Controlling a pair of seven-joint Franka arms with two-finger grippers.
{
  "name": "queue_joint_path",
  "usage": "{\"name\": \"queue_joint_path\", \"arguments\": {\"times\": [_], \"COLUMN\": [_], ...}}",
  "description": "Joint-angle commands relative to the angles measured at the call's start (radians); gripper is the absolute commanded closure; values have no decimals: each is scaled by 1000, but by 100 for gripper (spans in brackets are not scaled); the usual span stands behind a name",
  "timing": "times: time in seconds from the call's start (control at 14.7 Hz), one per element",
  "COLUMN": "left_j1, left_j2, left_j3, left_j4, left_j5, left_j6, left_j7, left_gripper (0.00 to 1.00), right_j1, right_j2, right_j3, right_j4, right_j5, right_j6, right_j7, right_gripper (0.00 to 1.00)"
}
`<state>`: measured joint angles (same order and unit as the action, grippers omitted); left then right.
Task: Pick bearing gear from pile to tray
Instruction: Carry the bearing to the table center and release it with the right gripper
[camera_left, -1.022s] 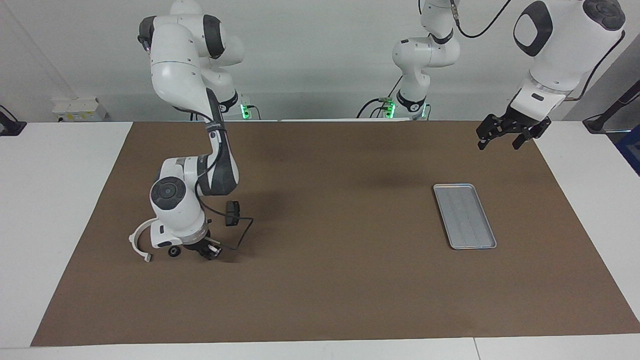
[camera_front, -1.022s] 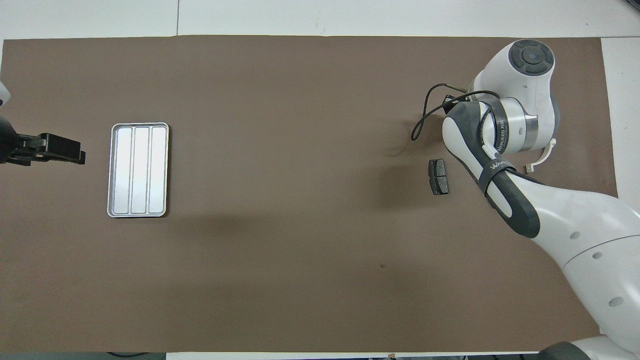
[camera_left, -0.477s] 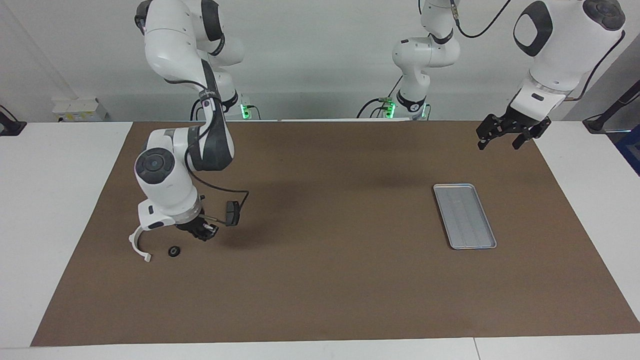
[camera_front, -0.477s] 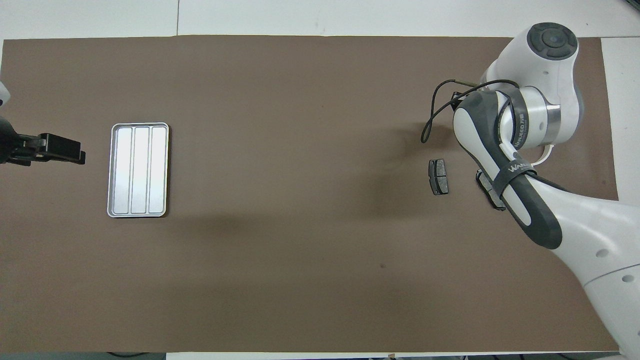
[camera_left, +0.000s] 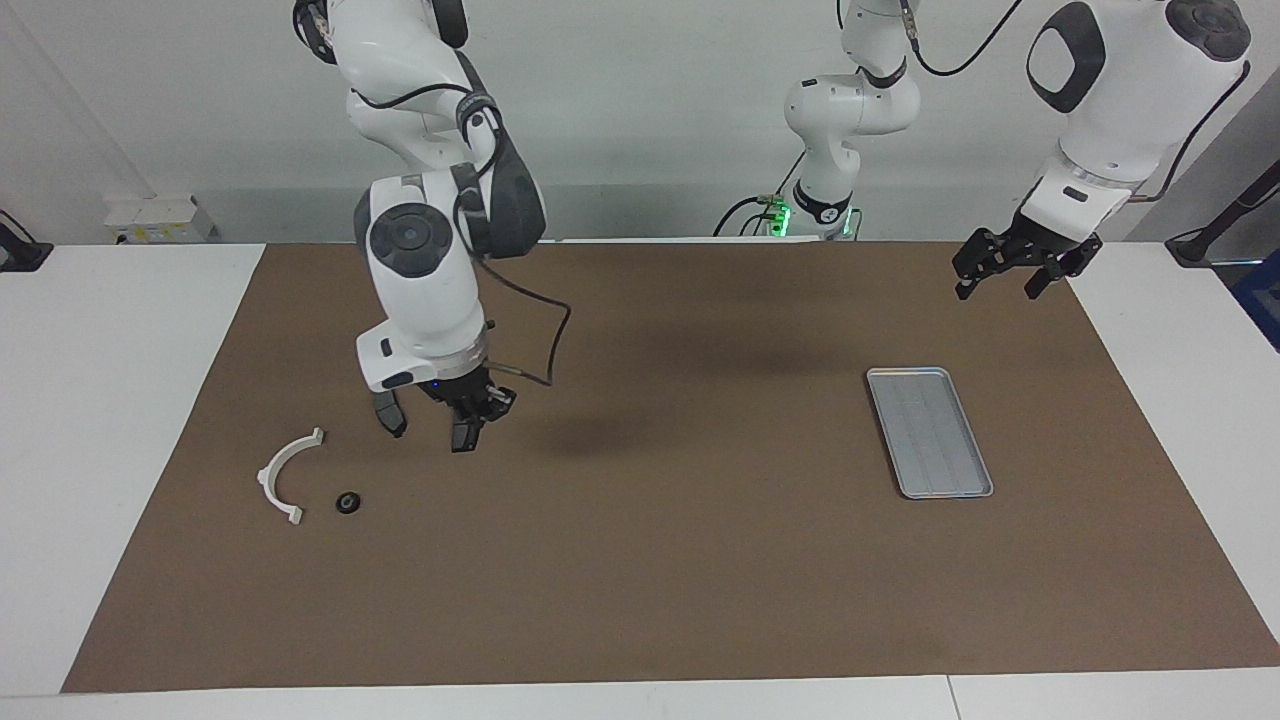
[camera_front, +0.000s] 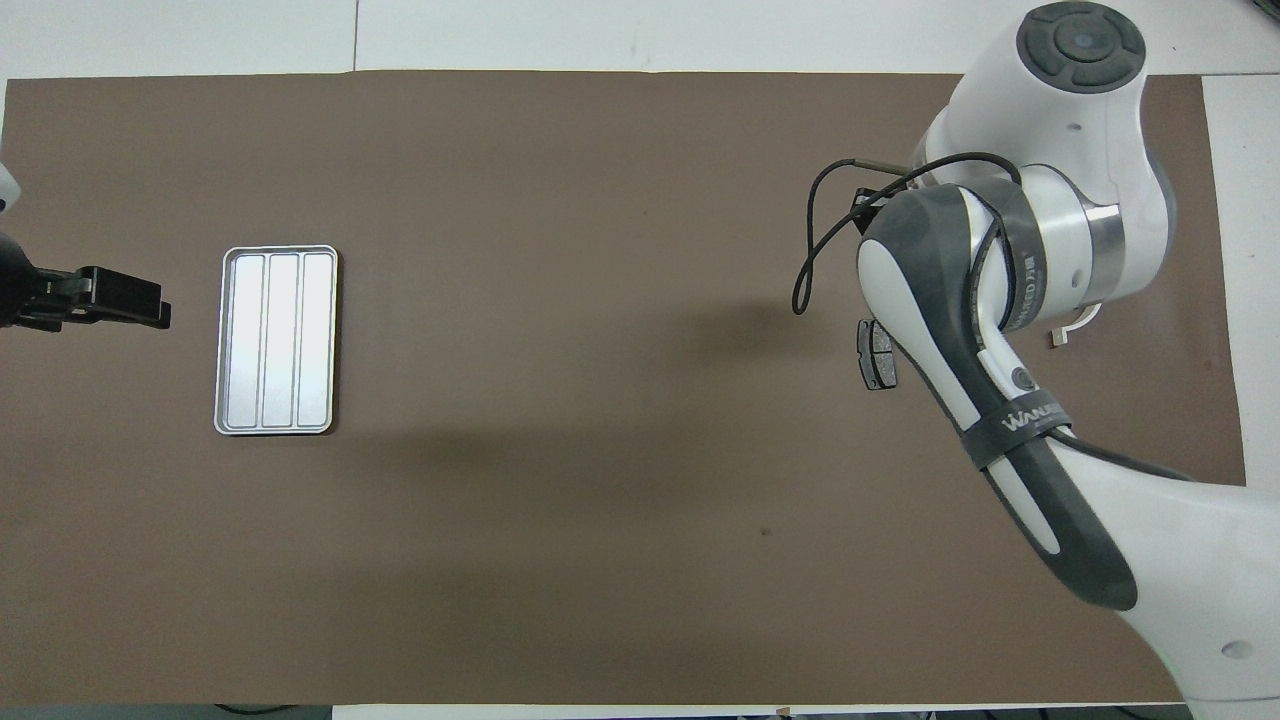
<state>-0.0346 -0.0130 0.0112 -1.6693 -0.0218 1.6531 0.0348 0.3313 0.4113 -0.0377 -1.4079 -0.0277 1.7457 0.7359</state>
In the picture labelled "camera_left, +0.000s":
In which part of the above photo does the silver metal tray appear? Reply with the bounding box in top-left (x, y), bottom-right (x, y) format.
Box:
top-left (866, 367), bottom-right (995, 500)

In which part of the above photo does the black pole stand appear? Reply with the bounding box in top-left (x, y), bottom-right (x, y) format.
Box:
top-left (1165, 160), bottom-right (1280, 269)

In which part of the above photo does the brown table mat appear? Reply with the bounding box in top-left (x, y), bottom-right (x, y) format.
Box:
top-left (60, 240), bottom-right (1280, 694)

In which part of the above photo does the blue box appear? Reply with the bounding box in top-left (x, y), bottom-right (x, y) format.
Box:
top-left (1232, 262), bottom-right (1280, 353)

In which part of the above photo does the white power strip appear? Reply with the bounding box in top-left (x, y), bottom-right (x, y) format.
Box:
top-left (105, 195), bottom-right (221, 244)

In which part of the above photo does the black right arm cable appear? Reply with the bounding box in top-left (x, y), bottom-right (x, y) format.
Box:
top-left (350, 82), bottom-right (573, 389)

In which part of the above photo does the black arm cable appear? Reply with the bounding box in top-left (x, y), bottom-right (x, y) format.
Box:
top-left (350, 82), bottom-right (573, 389)
top-left (898, 0), bottom-right (1253, 203)

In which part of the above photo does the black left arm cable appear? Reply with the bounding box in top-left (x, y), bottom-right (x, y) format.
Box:
top-left (898, 0), bottom-right (1253, 203)

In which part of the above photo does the white curved plastic bracket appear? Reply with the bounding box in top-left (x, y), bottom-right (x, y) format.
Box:
top-left (257, 427), bottom-right (326, 526)

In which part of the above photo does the black base cable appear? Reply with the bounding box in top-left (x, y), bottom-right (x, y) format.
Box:
top-left (713, 150), bottom-right (807, 238)

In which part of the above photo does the black clamp mount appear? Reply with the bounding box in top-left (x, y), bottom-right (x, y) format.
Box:
top-left (0, 210), bottom-right (53, 273)

